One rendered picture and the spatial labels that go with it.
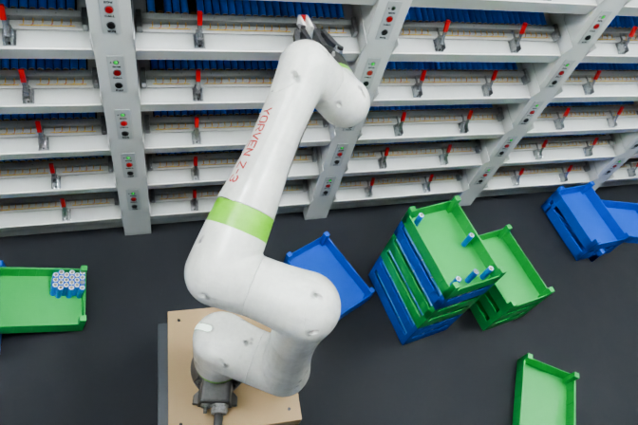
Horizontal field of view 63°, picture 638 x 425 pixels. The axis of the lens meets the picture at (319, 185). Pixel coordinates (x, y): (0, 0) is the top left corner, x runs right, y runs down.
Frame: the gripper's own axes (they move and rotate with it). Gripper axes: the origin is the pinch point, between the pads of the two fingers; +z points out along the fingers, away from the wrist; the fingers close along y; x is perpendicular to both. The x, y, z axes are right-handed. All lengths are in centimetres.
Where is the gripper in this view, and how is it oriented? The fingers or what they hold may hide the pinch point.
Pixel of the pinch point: (305, 26)
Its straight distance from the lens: 141.2
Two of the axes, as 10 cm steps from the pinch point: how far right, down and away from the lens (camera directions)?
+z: -2.6, -6.9, 6.8
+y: 9.5, -0.7, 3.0
